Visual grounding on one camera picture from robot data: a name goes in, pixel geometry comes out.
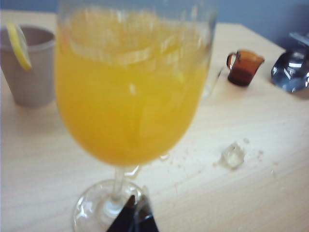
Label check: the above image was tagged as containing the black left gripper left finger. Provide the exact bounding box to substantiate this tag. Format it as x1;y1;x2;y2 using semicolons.
106;195;137;232

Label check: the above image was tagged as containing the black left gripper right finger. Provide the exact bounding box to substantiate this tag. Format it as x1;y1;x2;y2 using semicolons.
136;208;160;232

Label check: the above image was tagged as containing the wine glass with orange juice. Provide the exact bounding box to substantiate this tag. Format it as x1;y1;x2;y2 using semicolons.
55;0;217;232

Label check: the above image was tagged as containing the white paper cup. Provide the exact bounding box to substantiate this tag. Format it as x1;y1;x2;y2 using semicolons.
0;25;57;108

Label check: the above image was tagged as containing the amber glass measuring cup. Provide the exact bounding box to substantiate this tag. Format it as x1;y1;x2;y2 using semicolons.
225;49;266;87

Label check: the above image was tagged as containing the yellow lemon slice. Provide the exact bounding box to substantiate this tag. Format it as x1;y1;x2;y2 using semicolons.
5;21;33;72

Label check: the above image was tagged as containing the silver foil bag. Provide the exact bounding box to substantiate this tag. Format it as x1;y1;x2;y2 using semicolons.
270;32;309;94

